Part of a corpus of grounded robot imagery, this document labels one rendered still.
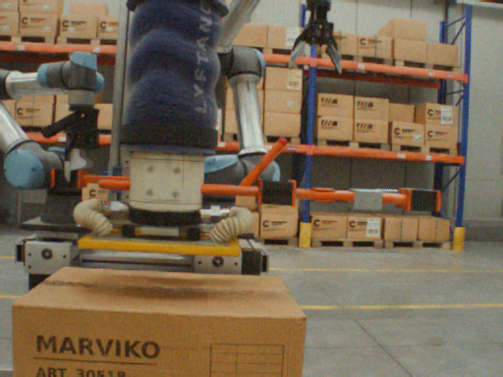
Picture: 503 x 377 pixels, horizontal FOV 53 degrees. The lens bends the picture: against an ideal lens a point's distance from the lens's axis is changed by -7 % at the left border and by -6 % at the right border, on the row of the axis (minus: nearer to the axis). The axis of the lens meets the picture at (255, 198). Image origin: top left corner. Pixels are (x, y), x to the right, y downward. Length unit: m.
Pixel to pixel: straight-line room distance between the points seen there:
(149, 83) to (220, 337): 0.55
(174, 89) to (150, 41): 0.12
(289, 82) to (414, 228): 3.17
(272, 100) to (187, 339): 7.48
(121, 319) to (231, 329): 0.22
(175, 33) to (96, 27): 7.55
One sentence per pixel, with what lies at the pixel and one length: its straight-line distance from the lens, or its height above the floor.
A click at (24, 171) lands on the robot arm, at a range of 1.59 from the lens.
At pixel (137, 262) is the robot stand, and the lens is 1.68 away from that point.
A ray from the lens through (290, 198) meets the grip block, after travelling 1.19.
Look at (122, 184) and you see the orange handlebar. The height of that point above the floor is 1.19.
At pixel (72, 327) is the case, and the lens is 1.11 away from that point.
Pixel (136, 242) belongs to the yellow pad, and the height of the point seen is 1.07.
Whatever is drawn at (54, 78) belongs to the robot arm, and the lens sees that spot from 1.58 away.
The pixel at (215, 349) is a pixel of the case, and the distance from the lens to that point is 1.09.
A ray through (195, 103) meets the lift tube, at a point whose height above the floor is 1.37.
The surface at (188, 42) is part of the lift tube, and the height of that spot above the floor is 1.50.
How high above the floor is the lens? 1.24
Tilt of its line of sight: 3 degrees down
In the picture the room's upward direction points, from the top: 3 degrees clockwise
